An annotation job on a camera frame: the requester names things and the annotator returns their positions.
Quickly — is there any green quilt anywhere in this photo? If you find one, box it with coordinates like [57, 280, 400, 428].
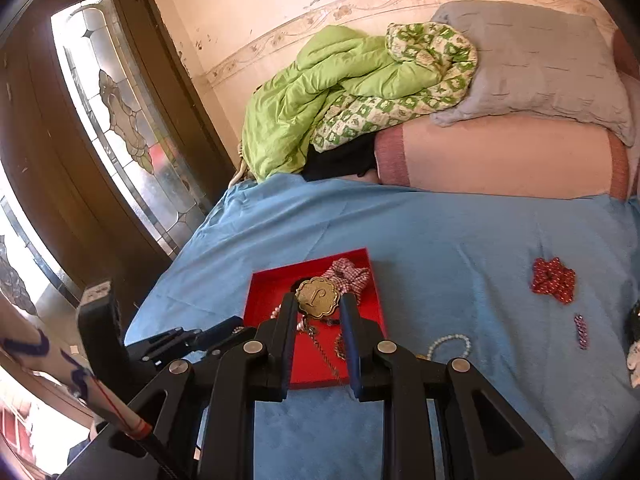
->
[239, 21, 479, 184]

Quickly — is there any wooden stained glass door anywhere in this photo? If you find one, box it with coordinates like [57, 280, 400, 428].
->
[0, 0, 237, 313]

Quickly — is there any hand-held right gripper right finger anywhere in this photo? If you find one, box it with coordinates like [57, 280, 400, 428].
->
[340, 292, 577, 480]

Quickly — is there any white blue printed tapered rod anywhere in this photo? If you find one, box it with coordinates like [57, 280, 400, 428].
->
[0, 292, 173, 478]

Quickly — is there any small purple beaded clip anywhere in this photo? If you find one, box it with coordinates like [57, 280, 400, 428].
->
[573, 313, 591, 350]

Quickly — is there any silver bead necklace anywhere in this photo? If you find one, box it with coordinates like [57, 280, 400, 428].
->
[269, 306, 308, 334]

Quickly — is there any blue blanket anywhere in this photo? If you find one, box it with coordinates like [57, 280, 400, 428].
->
[123, 176, 640, 480]

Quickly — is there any gold medallion necklace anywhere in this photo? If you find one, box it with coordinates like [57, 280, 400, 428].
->
[291, 275, 352, 387]

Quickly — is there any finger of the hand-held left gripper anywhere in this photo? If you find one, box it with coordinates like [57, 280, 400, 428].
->
[189, 315, 247, 358]
[126, 326, 202, 362]

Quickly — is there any pink bolster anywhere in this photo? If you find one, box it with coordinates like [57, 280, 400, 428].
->
[373, 111, 633, 202]

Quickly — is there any grey pillow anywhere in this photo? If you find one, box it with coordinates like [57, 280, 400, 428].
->
[428, 0, 638, 148]

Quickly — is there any red checkered scrunchie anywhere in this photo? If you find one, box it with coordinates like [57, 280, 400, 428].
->
[319, 256, 373, 296]

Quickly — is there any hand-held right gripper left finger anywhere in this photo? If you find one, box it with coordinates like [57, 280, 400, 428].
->
[100, 292, 301, 480]

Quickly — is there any dark and white object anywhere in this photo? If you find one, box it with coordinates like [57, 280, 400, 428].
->
[623, 299, 640, 389]

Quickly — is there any white bead bracelet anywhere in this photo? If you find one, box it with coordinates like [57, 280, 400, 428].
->
[416, 333, 473, 364]

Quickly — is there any black cloth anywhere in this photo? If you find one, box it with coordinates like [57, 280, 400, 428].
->
[300, 134, 382, 184]

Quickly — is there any red box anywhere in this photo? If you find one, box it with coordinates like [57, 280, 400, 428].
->
[242, 246, 391, 391]

